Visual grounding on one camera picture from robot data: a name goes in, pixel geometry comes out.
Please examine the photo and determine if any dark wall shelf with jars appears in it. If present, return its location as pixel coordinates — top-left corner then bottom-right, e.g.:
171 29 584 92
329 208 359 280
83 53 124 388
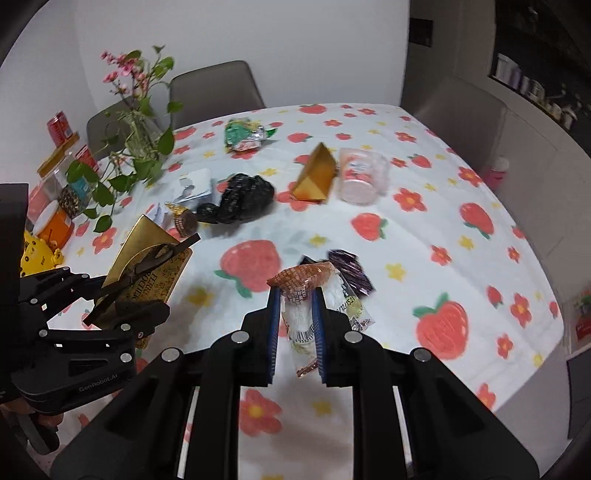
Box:
488 46 591 137

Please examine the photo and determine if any dark purple wrapper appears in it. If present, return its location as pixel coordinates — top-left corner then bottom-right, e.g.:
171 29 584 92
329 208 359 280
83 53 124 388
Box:
299 249 373 297

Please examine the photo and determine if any green snack wrapper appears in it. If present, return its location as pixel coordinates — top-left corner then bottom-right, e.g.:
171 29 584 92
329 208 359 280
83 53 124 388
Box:
224 117 280 152

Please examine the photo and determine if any clear plastic food wrapper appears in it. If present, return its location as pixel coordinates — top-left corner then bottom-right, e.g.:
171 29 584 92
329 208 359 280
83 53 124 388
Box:
267 261 373 379

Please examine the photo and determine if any clear jar with yellow lid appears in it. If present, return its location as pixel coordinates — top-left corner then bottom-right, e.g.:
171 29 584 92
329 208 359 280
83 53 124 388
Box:
36 131 82 178

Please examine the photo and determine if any pink tissue box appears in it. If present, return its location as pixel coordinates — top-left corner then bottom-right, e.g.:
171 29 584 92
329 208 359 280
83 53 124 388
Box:
479 156 511 193

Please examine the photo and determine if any black and gold patterned tin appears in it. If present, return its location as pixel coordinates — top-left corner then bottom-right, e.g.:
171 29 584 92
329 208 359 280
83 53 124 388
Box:
59 177 94 219

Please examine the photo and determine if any orange round container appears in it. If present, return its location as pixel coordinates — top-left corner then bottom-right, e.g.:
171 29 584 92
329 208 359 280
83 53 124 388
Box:
27 177 75 247

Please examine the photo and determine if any grey dining chair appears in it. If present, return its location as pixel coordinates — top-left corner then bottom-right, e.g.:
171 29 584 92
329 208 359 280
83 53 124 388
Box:
86 99 163 158
168 60 268 131

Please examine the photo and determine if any white open shelf unit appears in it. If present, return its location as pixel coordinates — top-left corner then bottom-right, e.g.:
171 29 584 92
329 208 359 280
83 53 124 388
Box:
560 281 591 441

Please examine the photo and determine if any gold triangular box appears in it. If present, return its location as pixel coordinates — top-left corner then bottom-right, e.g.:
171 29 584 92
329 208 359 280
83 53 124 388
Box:
291 142 339 206

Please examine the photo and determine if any red can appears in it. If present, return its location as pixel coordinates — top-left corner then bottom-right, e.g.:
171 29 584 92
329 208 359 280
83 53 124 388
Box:
46 111 75 149
76 144 100 172

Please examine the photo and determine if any gold foil chocolate wrapper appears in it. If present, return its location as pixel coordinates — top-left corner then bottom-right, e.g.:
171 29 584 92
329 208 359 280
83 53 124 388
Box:
165 202 199 239

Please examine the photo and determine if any person's left hand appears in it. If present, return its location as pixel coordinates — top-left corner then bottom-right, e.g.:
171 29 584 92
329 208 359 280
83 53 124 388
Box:
0 399 64 432

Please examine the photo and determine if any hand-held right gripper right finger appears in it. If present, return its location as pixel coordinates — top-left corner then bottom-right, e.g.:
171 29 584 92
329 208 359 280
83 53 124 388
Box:
311 286 540 480

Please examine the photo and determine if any black plastic bag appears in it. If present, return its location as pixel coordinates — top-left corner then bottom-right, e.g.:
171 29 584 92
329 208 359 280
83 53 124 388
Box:
197 173 277 226

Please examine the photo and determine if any red yogurt cup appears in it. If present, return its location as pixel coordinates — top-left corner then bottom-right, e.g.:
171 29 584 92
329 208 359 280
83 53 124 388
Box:
338 148 390 204

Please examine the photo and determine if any glass vase with green plant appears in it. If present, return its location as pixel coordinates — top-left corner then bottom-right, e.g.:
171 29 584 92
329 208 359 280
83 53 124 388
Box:
66 44 177 234

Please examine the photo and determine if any strawberry print tablecloth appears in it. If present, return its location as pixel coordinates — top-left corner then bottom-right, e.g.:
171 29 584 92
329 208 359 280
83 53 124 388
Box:
25 102 567 480

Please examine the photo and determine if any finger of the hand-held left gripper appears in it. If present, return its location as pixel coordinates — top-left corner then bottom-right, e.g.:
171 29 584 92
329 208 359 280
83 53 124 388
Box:
39 299 171 344
19 233 202 308

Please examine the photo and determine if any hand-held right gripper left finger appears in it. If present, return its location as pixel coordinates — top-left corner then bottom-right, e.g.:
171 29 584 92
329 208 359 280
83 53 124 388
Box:
50 287 282 480

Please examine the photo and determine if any yellow plush toy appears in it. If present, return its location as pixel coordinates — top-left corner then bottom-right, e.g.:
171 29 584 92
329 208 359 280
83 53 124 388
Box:
20 230 64 278

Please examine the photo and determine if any crumpled white paper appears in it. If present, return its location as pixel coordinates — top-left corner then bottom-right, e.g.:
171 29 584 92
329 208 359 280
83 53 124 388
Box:
174 168 213 204

